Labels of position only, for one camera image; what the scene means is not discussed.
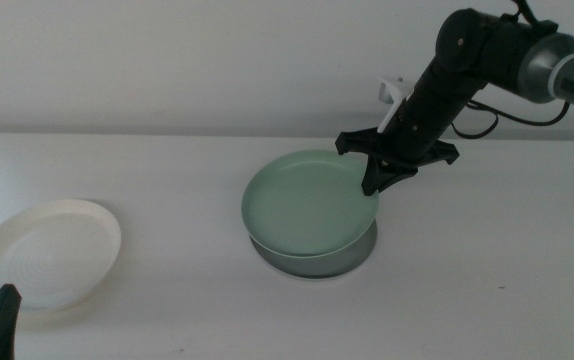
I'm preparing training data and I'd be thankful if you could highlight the green shallow bowl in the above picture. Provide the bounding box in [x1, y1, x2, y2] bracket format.
[240, 148, 381, 259]

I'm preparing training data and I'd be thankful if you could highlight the white shallow bowl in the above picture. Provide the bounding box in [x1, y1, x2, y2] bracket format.
[0, 198, 123, 313]

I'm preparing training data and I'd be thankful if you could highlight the grey shallow bowl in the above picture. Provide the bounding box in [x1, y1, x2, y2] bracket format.
[249, 219, 379, 280]

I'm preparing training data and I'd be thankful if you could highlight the black right camera cable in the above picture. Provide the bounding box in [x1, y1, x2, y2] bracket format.
[450, 99, 572, 140]

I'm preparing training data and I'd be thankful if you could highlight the short black cable loop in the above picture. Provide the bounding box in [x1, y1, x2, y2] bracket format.
[511, 0, 559, 35]

